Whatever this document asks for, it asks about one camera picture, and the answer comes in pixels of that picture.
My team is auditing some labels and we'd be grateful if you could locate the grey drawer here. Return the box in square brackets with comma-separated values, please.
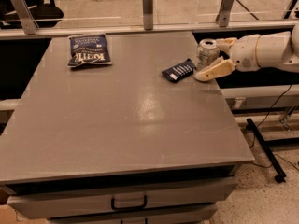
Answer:
[48, 204, 217, 224]
[7, 176, 237, 219]

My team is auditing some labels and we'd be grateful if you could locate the black metal floor leg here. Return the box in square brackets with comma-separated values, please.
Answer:
[247, 118, 286, 183]

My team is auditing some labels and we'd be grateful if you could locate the right metal bracket post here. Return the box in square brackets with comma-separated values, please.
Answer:
[216, 0, 234, 27]

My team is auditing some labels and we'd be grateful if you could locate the black drawer handle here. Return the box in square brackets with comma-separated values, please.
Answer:
[110, 195, 148, 212]

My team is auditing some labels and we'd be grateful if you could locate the middle metal bracket post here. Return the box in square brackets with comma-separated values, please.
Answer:
[142, 0, 153, 30]

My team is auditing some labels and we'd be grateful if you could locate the silver 7up soda can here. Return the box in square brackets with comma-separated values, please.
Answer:
[196, 38, 220, 70]

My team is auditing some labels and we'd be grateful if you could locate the blue kettle chips bag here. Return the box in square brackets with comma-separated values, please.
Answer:
[68, 34, 112, 68]

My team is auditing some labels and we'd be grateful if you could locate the black floor cable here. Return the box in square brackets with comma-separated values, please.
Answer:
[249, 84, 299, 173]

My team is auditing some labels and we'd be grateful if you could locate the grey lower drawer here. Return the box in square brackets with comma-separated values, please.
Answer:
[48, 204, 217, 224]

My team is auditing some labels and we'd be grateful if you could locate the grey horizontal rail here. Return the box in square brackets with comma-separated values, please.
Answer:
[0, 20, 299, 40]

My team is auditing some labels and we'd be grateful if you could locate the grey upper drawer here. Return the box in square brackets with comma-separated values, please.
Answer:
[7, 176, 237, 219]

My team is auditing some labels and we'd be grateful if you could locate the black office chair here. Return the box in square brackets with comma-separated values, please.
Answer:
[0, 0, 64, 29]

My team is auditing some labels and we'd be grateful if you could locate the left metal bracket post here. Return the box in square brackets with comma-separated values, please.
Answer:
[10, 0, 38, 35]

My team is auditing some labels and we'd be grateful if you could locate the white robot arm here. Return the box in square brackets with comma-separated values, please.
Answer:
[194, 24, 299, 82]

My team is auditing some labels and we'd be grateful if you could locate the blue rxbar blueberry bar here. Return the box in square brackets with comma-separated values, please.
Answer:
[162, 59, 195, 83]

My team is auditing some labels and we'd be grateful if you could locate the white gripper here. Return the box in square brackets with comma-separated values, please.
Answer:
[193, 35, 260, 82]

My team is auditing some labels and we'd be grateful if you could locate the metal bracket post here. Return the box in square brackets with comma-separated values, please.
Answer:
[142, 0, 153, 30]
[216, 0, 234, 27]
[10, 0, 38, 35]

